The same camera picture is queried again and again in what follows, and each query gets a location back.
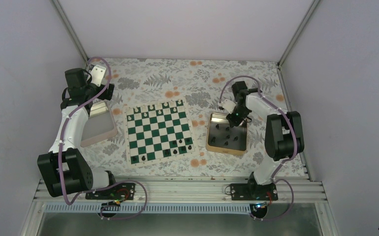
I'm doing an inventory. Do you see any aluminium rail frame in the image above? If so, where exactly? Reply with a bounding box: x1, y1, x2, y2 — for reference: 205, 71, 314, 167
21, 177, 338, 236

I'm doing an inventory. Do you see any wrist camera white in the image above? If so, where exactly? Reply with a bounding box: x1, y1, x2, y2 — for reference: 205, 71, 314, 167
219, 99, 236, 114
89, 65, 107, 87

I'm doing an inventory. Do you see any gold metal tray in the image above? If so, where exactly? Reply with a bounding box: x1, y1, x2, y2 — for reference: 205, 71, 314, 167
206, 112, 248, 156

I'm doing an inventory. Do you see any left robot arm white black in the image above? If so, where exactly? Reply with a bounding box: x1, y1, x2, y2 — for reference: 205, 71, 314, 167
37, 65, 118, 199

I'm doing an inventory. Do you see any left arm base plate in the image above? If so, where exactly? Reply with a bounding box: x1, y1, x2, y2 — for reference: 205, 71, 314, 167
85, 182, 136, 201

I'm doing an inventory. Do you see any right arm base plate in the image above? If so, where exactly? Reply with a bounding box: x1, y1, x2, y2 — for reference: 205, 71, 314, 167
230, 183, 279, 201

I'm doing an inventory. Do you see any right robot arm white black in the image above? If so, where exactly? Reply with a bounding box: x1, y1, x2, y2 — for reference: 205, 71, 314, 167
226, 81, 304, 200

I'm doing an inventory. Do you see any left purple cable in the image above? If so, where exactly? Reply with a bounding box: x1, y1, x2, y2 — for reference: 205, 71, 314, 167
57, 56, 148, 221

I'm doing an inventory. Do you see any green white chess board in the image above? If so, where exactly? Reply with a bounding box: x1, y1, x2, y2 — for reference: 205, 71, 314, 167
124, 97, 199, 168

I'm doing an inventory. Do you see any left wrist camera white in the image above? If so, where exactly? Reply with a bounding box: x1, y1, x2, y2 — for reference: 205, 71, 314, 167
89, 65, 107, 87

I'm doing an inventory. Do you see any aluminium corner post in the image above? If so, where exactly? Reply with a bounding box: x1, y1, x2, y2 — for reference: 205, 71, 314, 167
278, 0, 321, 66
50, 0, 89, 62

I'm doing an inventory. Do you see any purple cable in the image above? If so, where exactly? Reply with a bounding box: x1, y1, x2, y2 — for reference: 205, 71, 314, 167
57, 56, 148, 221
218, 75, 298, 222

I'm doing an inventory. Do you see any aluminium corner post right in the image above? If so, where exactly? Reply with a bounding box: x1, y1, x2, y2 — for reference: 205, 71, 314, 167
278, 0, 321, 66

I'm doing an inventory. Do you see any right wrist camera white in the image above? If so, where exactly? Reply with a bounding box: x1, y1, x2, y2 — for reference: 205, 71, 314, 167
219, 99, 236, 114

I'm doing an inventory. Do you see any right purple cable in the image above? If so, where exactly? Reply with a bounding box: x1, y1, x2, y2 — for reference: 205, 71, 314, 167
218, 75, 298, 222

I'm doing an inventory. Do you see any aluminium corner post left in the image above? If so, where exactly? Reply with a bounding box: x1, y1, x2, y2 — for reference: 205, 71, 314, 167
50, 0, 89, 62

